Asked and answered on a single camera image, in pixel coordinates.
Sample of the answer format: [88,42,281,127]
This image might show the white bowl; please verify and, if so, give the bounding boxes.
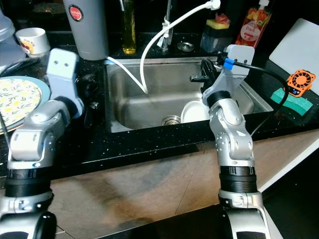
[180,101,212,124]

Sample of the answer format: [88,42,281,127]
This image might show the dark sponge holder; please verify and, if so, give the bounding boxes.
[200,25,232,53]

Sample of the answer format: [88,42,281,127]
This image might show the round metal cap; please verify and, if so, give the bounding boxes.
[177,42,195,52]

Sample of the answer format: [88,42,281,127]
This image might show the yellow sponge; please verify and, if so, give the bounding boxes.
[206,20,227,29]

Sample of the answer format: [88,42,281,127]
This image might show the pink scrubber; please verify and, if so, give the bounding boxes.
[214,13,231,25]

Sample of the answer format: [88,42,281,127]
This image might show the steel sink drain strainer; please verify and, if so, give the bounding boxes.
[162,115,181,126]

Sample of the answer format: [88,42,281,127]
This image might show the grey tumbler with red logo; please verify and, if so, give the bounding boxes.
[69,0,109,61]

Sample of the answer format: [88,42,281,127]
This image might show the stainless steel sink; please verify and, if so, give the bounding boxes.
[105,56,275,132]

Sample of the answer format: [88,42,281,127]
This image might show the red dish soap bottle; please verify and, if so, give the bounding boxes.
[236,0,273,48]

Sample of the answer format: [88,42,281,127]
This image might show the steel faucet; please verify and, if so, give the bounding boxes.
[162,0,175,50]

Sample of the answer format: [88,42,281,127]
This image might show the floral plate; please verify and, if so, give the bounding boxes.
[0,76,51,132]

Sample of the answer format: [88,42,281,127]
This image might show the yellow oil bottle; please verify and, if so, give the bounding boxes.
[122,0,137,54]

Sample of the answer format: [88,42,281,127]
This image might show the white printed mug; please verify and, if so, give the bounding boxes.
[16,27,50,55]

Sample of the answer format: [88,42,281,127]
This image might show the green sponge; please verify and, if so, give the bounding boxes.
[270,87,315,116]

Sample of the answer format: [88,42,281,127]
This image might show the white cutting board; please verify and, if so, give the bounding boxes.
[269,18,319,83]

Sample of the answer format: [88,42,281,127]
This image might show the small orange fan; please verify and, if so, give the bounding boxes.
[287,70,316,96]

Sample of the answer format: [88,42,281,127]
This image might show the beige cabinet door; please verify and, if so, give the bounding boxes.
[50,129,319,235]

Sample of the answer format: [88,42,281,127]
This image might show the white stacked containers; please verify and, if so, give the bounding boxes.
[0,12,16,50]

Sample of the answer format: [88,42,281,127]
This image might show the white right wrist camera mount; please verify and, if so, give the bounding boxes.
[209,45,256,98]

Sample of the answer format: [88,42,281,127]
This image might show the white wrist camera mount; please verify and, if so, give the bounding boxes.
[46,48,80,108]
[209,45,256,98]

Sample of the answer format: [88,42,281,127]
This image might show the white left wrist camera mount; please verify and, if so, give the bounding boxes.
[46,48,80,108]

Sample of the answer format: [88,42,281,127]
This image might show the white flexible hose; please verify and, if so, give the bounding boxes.
[106,0,222,94]

